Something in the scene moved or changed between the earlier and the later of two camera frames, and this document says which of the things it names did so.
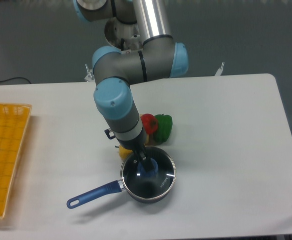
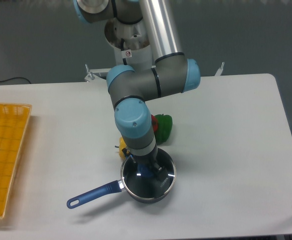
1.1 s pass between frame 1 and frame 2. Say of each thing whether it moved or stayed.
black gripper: moved
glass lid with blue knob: stayed
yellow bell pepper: stayed
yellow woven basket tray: stayed
